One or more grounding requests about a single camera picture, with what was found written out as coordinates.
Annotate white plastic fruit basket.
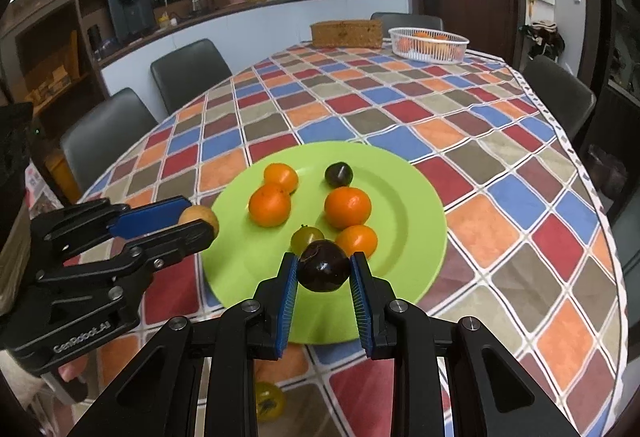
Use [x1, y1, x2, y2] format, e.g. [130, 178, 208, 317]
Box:
[388, 27, 470, 64]

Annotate dark plum back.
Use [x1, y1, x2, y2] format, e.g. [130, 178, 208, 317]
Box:
[297, 240, 350, 293]

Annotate dark plum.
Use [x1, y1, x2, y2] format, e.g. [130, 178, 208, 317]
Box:
[324, 162, 354, 189]
[297, 240, 350, 293]

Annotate small orange mandarin back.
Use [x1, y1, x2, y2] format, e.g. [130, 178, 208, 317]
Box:
[335, 225, 378, 258]

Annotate green tomato front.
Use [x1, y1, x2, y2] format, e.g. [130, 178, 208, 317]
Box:
[290, 225, 324, 256]

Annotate dark chair near left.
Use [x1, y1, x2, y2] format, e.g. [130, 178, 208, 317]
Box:
[61, 88, 157, 192]

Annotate black coffee machine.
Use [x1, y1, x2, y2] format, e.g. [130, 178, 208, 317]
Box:
[107, 0, 156, 45]

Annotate dark chair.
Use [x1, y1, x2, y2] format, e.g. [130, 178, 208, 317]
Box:
[522, 56, 597, 140]
[151, 38, 231, 114]
[61, 88, 157, 192]

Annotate small orange mandarin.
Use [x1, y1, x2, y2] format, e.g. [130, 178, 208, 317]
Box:
[335, 225, 378, 258]
[262, 163, 298, 194]

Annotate bags on far chair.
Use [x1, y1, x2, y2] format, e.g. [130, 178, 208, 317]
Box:
[518, 20, 565, 61]

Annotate glass kettle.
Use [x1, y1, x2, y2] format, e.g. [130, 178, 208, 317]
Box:
[190, 0, 213, 17]

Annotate dark chair right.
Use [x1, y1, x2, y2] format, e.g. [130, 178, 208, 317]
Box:
[522, 56, 597, 140]

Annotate large orange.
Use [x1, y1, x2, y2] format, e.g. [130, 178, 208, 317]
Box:
[247, 183, 291, 228]
[324, 187, 372, 230]

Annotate small orange mandarin front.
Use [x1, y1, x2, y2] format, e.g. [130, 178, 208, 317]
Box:
[262, 163, 298, 194]

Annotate green plate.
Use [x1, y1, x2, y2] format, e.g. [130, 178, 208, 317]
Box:
[202, 142, 447, 345]

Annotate dark chair far end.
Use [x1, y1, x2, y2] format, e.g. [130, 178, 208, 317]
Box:
[371, 12, 444, 36]

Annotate green tomato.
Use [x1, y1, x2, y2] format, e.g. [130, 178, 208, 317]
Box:
[290, 225, 324, 256]
[255, 382, 286, 423]

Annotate brown round fruit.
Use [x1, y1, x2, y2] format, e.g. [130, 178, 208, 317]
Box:
[178, 204, 219, 235]

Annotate green tomato back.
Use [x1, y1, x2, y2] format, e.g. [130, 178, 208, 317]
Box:
[255, 382, 286, 423]

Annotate woven wicker box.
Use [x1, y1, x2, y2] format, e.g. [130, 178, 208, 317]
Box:
[310, 20, 383, 48]

